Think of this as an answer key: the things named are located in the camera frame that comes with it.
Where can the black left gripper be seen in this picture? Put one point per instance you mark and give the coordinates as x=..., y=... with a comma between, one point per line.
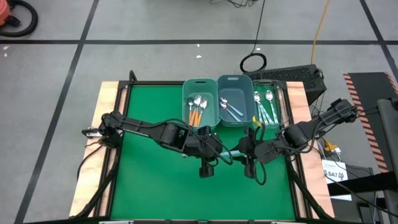
x=202, y=147

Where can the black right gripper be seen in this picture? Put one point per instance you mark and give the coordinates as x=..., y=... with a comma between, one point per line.
x=252, y=149

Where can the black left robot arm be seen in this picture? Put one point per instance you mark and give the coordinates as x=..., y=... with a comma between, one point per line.
x=140, y=127

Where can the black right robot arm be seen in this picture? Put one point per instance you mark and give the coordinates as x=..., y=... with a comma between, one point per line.
x=298, y=137

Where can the teal green plastic bin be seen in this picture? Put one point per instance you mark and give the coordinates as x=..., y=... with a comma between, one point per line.
x=214, y=93

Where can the clear plastic bin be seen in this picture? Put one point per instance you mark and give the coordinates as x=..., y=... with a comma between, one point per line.
x=280, y=102

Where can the blue grey plastic bin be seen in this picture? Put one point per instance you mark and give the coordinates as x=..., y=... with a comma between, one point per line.
x=236, y=90

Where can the green table mat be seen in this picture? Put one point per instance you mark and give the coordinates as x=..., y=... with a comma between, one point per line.
x=149, y=193

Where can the yellow plug connector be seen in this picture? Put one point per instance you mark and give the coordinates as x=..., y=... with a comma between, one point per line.
x=330, y=147

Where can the black perforated computer case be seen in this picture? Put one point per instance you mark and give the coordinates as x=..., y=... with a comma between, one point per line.
x=292, y=76

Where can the white paper label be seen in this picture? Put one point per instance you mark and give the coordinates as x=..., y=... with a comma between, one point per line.
x=334, y=174

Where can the silver mounting plate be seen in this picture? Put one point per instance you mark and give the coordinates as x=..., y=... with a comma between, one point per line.
x=91, y=133

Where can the black orange striped mat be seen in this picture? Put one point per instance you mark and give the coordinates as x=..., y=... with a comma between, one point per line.
x=370, y=90

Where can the grey panel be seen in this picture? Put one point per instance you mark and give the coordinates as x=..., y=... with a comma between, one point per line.
x=390, y=140

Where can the silver edge bracket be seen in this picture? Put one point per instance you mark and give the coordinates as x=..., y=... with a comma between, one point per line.
x=287, y=222
x=116, y=222

